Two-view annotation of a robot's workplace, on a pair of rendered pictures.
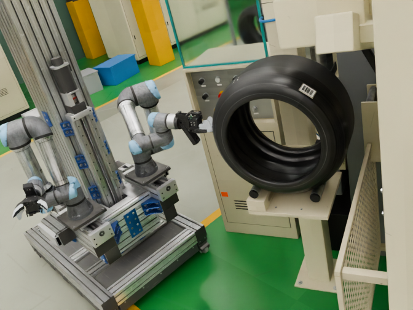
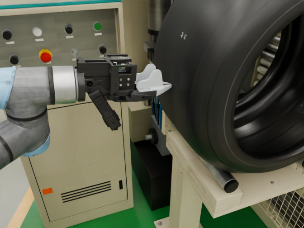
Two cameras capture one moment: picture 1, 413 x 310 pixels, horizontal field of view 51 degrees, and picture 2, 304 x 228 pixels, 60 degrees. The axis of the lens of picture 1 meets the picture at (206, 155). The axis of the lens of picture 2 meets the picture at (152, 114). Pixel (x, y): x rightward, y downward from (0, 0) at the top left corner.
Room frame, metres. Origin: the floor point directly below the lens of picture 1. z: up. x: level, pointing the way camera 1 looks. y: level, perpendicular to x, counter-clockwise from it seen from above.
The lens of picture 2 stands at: (1.53, 0.38, 1.46)
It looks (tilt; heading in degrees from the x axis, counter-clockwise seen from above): 32 degrees down; 308
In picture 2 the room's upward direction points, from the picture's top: straight up
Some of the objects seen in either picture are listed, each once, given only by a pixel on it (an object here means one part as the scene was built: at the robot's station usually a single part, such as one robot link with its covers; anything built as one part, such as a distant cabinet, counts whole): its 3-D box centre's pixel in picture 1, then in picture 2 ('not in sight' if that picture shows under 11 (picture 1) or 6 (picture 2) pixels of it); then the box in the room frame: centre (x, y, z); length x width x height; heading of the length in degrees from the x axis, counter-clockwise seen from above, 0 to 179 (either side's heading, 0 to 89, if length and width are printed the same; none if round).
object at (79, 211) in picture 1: (78, 205); not in sight; (2.22, 0.80, 0.77); 0.15 x 0.15 x 0.10
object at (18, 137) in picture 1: (31, 166); not in sight; (2.20, 0.93, 1.09); 0.15 x 0.12 x 0.55; 100
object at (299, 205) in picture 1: (296, 192); (231, 161); (1.74, -0.37, 0.80); 0.37 x 0.36 x 0.02; 58
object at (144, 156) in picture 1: (140, 148); not in sight; (2.51, 0.39, 0.88); 0.13 x 0.12 x 0.14; 100
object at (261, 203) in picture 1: (267, 184); (198, 163); (1.81, -0.25, 0.84); 0.36 x 0.09 x 0.06; 148
